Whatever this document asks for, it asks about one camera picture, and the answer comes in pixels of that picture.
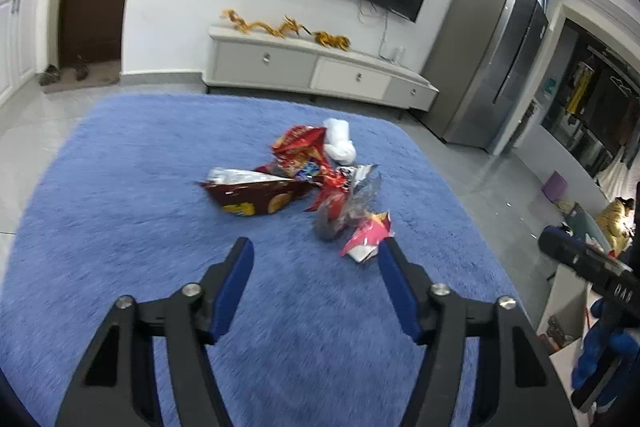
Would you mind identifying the pink snack wrapper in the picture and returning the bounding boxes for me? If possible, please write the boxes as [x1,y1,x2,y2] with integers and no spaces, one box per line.
[340,212,394,263]

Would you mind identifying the silver foil wrapper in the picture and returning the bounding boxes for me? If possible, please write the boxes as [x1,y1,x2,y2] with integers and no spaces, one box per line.
[314,164,382,242]

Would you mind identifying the dark red chip bag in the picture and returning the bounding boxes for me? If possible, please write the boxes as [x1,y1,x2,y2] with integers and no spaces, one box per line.
[198,168,316,217]

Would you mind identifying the red snack bag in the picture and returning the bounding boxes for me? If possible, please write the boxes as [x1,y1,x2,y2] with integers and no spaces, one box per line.
[271,124,331,180]

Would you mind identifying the purple small bin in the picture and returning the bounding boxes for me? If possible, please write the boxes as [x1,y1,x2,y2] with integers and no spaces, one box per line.
[541,170,567,202]

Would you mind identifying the blue shaggy rug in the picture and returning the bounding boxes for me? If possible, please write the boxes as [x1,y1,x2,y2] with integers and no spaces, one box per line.
[0,93,526,427]

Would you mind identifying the grey double-door refrigerator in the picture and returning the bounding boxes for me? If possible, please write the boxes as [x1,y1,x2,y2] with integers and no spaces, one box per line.
[421,0,548,150]

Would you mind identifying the white power strip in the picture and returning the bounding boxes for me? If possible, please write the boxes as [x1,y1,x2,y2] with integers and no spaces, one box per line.
[392,46,405,64]

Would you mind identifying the golden tiger figurine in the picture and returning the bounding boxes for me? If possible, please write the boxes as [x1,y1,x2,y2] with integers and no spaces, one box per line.
[314,31,350,51]

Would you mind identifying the brown doormat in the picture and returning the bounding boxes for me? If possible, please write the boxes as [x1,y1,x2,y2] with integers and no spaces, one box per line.
[38,61,120,94]

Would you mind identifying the white TV cabinet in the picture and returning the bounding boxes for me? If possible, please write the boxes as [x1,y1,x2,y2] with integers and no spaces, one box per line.
[203,26,438,112]

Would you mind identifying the left shoe at door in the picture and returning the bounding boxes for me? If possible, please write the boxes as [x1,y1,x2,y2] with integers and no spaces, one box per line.
[38,64,61,87]

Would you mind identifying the shoe at door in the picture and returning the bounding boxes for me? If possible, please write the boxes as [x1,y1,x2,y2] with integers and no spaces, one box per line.
[38,64,61,87]
[74,56,89,81]

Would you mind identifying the right shoe at door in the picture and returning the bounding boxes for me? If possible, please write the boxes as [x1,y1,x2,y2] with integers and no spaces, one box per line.
[74,56,89,81]

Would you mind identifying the golden dragon figurine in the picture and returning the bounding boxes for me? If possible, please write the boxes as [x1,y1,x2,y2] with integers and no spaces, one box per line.
[220,10,311,38]

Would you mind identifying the white wall cabinets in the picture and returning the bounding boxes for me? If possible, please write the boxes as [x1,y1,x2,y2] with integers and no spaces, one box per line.
[0,0,38,105]

